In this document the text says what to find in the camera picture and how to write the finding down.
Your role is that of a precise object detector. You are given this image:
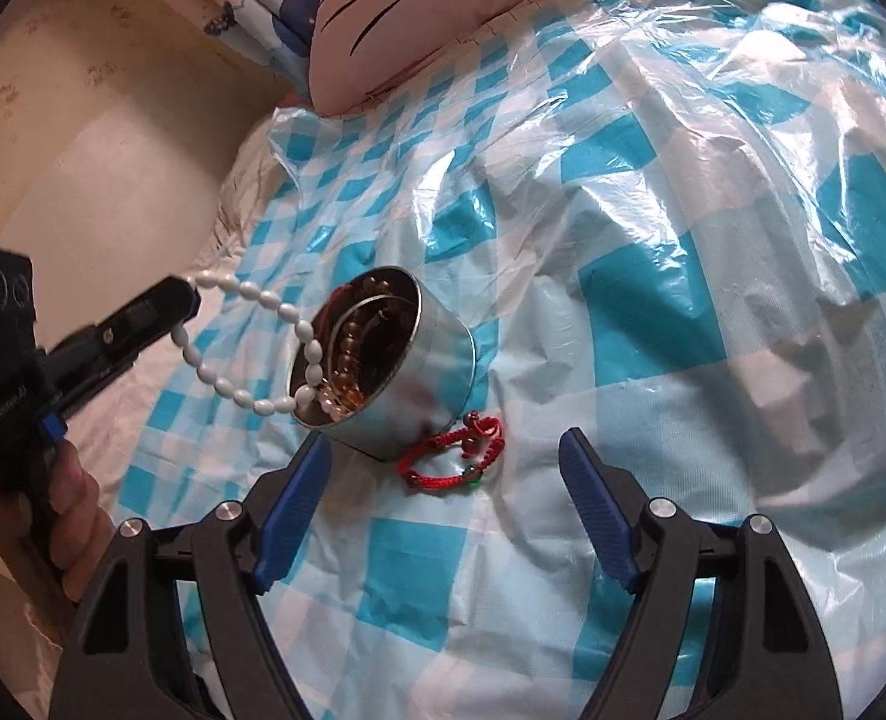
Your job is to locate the brown amber bead bracelet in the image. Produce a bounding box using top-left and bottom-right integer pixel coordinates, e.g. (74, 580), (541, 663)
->
(314, 276), (408, 418)

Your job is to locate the white oval bead bracelet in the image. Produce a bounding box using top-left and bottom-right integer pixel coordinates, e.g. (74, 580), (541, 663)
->
(169, 269), (326, 419)

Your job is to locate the silver metal bangle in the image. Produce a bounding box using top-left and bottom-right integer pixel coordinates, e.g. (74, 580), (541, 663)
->
(291, 291), (421, 421)

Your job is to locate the person's left hand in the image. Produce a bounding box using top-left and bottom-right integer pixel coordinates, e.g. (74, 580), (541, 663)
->
(0, 440), (116, 606)

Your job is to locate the round silver metal tin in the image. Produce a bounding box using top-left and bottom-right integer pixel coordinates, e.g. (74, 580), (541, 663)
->
(288, 265), (477, 461)

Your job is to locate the white headboard panel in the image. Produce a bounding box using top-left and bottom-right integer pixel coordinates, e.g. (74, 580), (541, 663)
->
(0, 88), (266, 361)

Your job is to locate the blue white checkered plastic sheet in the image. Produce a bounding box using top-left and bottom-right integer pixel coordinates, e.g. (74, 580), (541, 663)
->
(107, 0), (886, 720)

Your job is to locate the red knotted cord bracelet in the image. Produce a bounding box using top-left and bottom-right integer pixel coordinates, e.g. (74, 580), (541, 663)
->
(396, 409), (507, 493)

